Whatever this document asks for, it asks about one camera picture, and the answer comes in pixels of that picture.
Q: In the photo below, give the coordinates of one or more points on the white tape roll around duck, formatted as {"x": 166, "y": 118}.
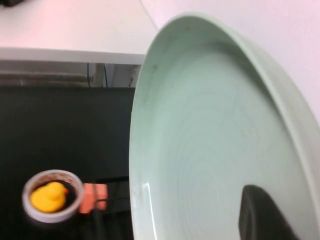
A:
{"x": 50, "y": 218}

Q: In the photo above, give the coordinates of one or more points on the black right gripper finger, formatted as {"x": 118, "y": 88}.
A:
{"x": 262, "y": 220}

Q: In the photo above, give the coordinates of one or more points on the black background object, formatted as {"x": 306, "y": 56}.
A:
{"x": 10, "y": 2}

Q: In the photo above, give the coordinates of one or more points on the yellow rubber duck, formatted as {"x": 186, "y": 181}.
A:
{"x": 47, "y": 200}

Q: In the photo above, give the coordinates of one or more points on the light green round plate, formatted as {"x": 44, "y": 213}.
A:
{"x": 200, "y": 125}

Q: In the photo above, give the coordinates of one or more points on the white side table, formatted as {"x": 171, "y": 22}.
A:
{"x": 62, "y": 56}

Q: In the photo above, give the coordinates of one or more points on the orange foam block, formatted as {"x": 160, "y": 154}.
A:
{"x": 93, "y": 197}

